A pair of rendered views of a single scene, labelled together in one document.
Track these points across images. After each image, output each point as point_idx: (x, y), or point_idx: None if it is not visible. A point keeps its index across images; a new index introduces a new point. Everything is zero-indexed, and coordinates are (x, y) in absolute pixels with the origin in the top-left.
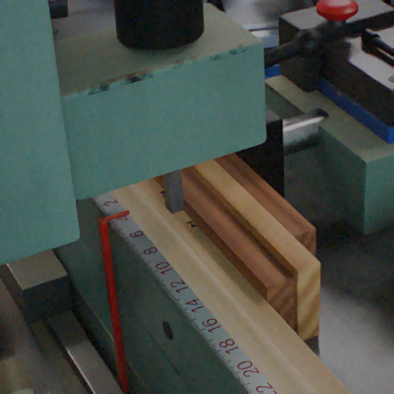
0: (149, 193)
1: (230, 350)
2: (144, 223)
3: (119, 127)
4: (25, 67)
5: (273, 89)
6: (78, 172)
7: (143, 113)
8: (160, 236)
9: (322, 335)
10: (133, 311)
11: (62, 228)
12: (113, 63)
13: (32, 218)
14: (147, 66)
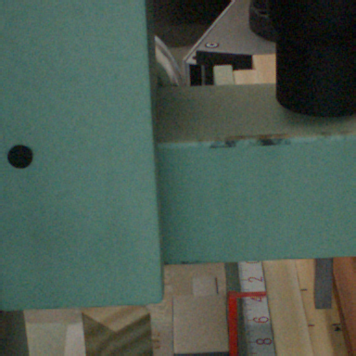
0: (311, 281)
1: None
2: (280, 311)
3: (243, 192)
4: (112, 96)
5: None
6: (189, 232)
7: (274, 183)
8: (288, 329)
9: None
10: None
11: (140, 286)
12: (255, 120)
13: (108, 266)
14: (288, 131)
